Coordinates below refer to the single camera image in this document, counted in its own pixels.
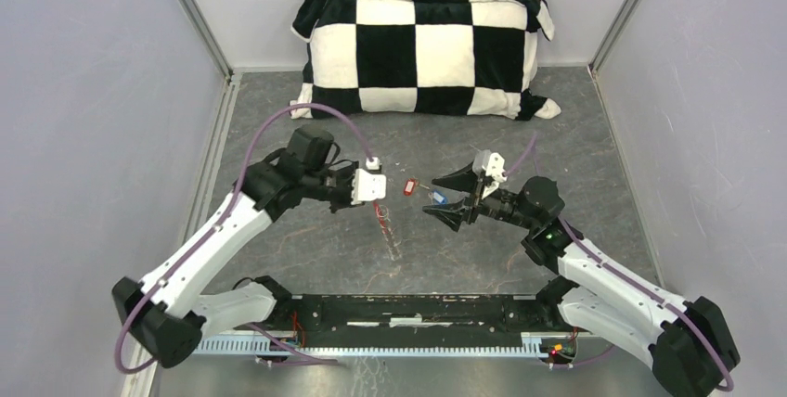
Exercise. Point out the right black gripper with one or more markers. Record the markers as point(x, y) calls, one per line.
point(462, 180)

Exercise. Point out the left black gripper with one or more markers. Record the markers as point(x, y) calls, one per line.
point(350, 172)

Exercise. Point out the key with blue tag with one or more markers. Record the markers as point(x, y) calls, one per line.
point(437, 198)

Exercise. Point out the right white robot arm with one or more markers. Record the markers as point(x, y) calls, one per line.
point(686, 344)

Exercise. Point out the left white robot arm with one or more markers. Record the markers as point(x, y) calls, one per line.
point(165, 314)

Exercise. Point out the key with red tag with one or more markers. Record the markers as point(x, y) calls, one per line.
point(412, 185)

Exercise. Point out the black and white checkered pillow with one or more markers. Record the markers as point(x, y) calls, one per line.
point(441, 57)

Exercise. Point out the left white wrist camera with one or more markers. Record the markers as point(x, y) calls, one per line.
point(369, 183)

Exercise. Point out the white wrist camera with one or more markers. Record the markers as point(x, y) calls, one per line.
point(369, 183)
point(491, 167)

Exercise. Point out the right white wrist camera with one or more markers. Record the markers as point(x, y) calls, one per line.
point(491, 167)

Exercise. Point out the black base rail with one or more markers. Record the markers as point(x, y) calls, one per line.
point(415, 321)

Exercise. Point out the white toothed cable duct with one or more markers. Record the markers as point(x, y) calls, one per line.
point(256, 345)

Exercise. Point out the left aluminium corner post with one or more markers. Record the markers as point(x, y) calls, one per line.
point(204, 32)

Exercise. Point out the aluminium corner post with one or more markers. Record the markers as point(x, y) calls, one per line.
point(204, 32)
point(620, 20)

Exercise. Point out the right aluminium corner post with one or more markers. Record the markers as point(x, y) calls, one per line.
point(620, 20)

